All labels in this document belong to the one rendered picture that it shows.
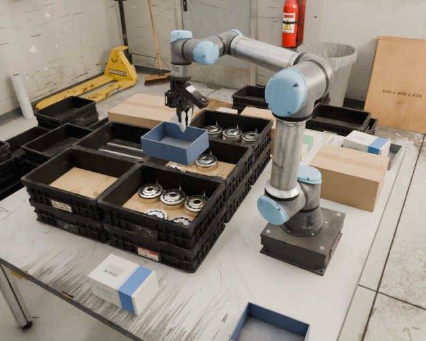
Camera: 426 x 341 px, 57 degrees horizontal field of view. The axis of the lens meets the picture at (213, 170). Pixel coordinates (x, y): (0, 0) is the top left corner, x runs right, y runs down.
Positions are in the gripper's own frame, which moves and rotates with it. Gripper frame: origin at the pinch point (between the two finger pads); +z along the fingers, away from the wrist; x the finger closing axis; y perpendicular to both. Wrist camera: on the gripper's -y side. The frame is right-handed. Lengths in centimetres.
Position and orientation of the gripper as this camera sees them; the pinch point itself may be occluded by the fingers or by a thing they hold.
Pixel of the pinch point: (185, 129)
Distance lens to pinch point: 150.3
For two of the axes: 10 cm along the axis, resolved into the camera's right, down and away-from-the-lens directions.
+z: -0.3, 9.0, 4.3
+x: -5.5, 3.4, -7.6
